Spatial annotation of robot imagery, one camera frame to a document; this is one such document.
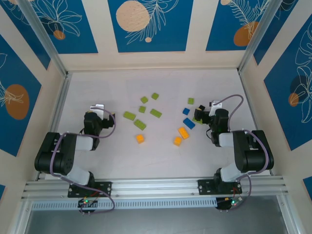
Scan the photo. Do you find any blue two-by-four lego brick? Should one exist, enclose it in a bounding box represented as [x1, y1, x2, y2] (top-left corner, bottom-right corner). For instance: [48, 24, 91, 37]
[182, 117, 196, 129]

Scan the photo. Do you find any orange two-by-four lego brick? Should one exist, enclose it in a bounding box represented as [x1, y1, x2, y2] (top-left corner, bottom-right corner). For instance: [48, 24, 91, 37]
[177, 127, 190, 140]

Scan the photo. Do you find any grey metal sheet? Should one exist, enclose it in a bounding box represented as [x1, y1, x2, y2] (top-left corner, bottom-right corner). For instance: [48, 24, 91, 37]
[24, 195, 290, 234]

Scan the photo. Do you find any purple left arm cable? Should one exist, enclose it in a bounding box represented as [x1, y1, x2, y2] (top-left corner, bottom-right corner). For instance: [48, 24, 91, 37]
[50, 107, 117, 215]

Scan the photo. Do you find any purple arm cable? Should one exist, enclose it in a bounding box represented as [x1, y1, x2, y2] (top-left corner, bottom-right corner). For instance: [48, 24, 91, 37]
[50, 107, 117, 215]
[218, 94, 273, 203]

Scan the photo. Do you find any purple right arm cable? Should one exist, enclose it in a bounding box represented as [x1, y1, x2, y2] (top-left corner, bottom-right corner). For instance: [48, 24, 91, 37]
[218, 94, 273, 203]

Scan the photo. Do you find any aluminium side rail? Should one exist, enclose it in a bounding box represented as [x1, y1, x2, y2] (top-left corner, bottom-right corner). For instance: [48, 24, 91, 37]
[35, 73, 73, 181]
[237, 69, 275, 176]

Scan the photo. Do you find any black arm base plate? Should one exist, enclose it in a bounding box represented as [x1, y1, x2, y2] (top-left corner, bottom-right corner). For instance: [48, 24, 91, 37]
[197, 178, 243, 195]
[67, 180, 113, 198]

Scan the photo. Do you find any long aluminium mounting rail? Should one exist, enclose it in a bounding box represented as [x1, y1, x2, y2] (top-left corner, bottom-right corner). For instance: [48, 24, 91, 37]
[20, 175, 291, 202]

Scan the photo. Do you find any aluminium frame post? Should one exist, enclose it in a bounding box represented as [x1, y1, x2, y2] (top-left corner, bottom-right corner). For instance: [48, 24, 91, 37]
[237, 0, 293, 75]
[17, 0, 69, 78]

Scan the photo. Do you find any white slotted cable duct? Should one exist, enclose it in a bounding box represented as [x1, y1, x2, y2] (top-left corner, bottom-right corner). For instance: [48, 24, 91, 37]
[31, 197, 218, 211]

